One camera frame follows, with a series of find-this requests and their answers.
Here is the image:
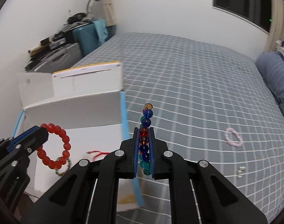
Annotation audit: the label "brown green bead bracelet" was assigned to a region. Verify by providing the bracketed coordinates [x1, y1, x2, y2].
[54, 157, 72, 177]

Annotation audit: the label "red cord bracelet gold charm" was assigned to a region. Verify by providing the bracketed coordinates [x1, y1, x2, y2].
[86, 150, 109, 161]

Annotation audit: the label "red bead bracelet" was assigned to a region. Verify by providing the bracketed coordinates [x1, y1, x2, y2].
[36, 123, 72, 170]

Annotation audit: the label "multicolour glass bead bracelet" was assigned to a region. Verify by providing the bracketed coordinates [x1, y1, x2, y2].
[137, 103, 155, 177]

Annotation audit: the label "pink bead bracelet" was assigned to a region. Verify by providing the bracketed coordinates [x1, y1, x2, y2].
[224, 127, 244, 148]

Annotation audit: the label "white pearl earrings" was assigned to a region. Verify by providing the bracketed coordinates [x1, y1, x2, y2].
[237, 166, 246, 180]

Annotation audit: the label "blue yellow cardboard box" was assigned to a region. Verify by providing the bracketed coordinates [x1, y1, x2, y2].
[12, 61, 145, 208]

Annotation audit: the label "grey checked bed sheet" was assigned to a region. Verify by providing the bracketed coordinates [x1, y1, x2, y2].
[79, 33, 284, 222]

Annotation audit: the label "grey hard suitcase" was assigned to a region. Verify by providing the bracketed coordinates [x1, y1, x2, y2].
[25, 43, 82, 73]

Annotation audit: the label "black clutter on suitcases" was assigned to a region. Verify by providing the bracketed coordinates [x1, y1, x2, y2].
[24, 12, 95, 71]

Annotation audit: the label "teal suitcase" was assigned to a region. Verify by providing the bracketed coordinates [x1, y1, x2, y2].
[71, 22, 117, 57]

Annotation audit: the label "blue striped rolled duvet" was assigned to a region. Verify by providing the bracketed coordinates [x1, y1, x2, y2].
[255, 52, 284, 116]

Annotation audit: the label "teal cloth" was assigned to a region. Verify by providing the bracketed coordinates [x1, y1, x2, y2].
[92, 19, 108, 46]

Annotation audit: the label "beige curtain right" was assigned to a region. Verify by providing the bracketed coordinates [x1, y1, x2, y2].
[264, 0, 284, 52]

